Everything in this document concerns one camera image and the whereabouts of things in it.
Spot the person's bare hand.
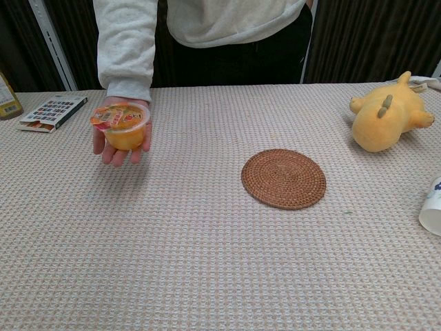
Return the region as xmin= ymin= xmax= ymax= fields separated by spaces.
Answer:
xmin=92 ymin=96 xmax=153 ymax=168

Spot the orange jelly cup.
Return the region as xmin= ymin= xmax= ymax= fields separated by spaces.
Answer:
xmin=90 ymin=102 xmax=152 ymax=152

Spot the grey sweatshirt forearm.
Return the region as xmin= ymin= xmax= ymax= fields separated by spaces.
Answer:
xmin=96 ymin=0 xmax=158 ymax=103

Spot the flat crayon box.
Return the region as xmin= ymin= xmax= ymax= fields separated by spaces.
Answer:
xmin=17 ymin=95 xmax=88 ymax=134

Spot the yellow printed box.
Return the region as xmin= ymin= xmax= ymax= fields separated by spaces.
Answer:
xmin=0 ymin=71 xmax=23 ymax=121

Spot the checked woven tablecloth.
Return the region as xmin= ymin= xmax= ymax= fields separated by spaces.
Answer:
xmin=0 ymin=81 xmax=441 ymax=331

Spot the person's torso in sweatshirt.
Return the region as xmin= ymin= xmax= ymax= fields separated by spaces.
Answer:
xmin=151 ymin=0 xmax=314 ymax=88

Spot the round woven rattan coaster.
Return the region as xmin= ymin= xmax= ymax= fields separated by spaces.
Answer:
xmin=240 ymin=148 xmax=327 ymax=210

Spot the yellow plush toy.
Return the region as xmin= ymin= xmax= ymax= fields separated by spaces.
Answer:
xmin=349 ymin=70 xmax=436 ymax=153

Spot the dark curtain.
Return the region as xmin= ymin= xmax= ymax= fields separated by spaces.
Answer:
xmin=305 ymin=0 xmax=441 ymax=84

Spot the white paper cup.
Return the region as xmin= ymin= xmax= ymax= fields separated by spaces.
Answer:
xmin=418 ymin=176 xmax=441 ymax=237

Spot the white metal frame post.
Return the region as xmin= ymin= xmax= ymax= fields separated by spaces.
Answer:
xmin=27 ymin=0 xmax=79 ymax=92

